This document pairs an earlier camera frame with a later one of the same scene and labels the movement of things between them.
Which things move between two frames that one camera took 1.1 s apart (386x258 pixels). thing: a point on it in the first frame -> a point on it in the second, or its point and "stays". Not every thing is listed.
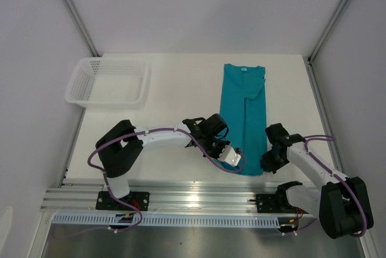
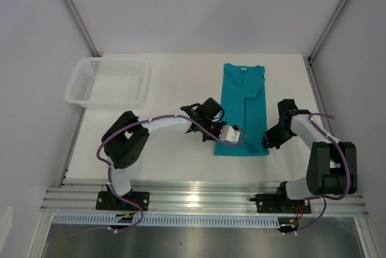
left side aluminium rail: x=72 y=148 stays
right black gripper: x=269 y=166 -> x=271 y=141
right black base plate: x=266 y=203 stays
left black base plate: x=139 y=199 stays
